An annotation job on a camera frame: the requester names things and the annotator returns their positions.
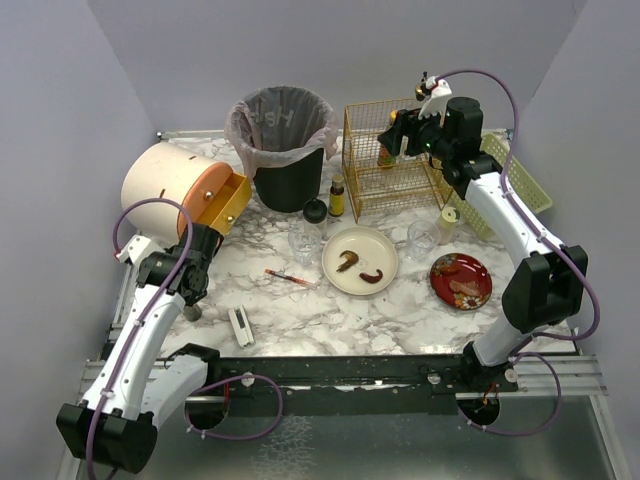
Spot green sauce bottle yellow cap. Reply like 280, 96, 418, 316
377, 110, 398, 169

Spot clear oil bottle gold cap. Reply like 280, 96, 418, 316
414, 71, 431, 102

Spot amber spice jar grey lid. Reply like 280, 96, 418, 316
183, 304, 202, 322

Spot small yellow label bottle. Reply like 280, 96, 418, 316
328, 173, 345, 217

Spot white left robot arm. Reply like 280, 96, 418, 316
56, 224, 223, 474

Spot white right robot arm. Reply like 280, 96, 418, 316
378, 76, 588, 385

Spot pale green perforated basket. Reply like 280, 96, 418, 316
448, 129, 553, 241

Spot cream cylindrical shaker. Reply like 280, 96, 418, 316
435, 206, 460, 245

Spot white rectangular device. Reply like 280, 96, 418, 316
228, 306, 255, 348

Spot orange yellow drawer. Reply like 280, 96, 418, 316
196, 173, 252, 236

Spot cream cylindrical drawer box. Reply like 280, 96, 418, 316
121, 142, 233, 244

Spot clear drinking glass right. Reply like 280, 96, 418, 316
406, 220, 441, 260

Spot clear drinking glass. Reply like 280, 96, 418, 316
406, 220, 441, 260
288, 227, 321, 266

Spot black lid glass jar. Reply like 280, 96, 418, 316
302, 198, 328, 238

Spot black trash bin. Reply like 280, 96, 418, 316
251, 149, 334, 213

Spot pink plastic bin liner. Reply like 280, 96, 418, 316
225, 85, 339, 178

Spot brown shrimp piece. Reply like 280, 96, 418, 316
336, 250, 359, 273

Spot cream round plate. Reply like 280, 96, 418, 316
321, 227, 399, 296

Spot clear drinking glass left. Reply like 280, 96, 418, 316
288, 227, 321, 266

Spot dark red sausage piece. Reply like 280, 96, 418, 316
359, 269, 384, 284

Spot red floral small plate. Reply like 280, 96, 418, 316
429, 253, 493, 311

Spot meat scraps on red plate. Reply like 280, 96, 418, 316
439, 264, 482, 298

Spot red pen tube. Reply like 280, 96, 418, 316
264, 269, 318, 288

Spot gold wire rack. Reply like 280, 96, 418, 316
342, 98, 450, 219

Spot black mounting rail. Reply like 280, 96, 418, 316
204, 351, 518, 417

